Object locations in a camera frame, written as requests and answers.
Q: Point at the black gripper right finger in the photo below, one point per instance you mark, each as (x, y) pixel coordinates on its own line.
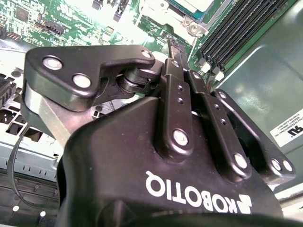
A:
(213, 118)

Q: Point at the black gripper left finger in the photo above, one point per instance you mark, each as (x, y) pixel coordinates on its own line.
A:
(71, 61)

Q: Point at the silver CPU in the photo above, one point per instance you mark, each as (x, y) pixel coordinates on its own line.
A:
(187, 4)

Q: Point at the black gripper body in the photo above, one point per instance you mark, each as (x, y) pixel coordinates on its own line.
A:
(118, 165)

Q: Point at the metal socket cover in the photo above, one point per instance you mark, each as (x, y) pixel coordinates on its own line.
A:
(156, 11)

